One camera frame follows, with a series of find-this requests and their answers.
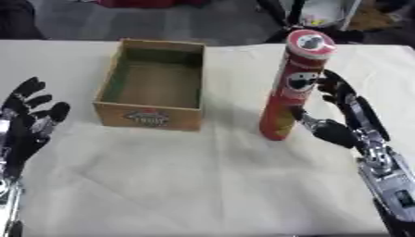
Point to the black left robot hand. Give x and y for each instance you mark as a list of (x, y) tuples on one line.
[(24, 129)]

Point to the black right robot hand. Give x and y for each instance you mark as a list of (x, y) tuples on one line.
[(346, 123)]

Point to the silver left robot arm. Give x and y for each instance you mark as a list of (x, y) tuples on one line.
[(8, 206)]

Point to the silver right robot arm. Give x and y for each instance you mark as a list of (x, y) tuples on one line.
[(390, 191)]

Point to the tan cardboard box green inside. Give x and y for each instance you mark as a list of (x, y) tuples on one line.
[(152, 86)]

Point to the red cylindrical chip can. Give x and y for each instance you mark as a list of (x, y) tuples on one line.
[(294, 86)]

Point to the black tripod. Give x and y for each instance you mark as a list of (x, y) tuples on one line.
[(302, 21)]

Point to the dark chair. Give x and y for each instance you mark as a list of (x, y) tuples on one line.
[(19, 19)]

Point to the red bag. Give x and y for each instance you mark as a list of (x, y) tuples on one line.
[(141, 3)]

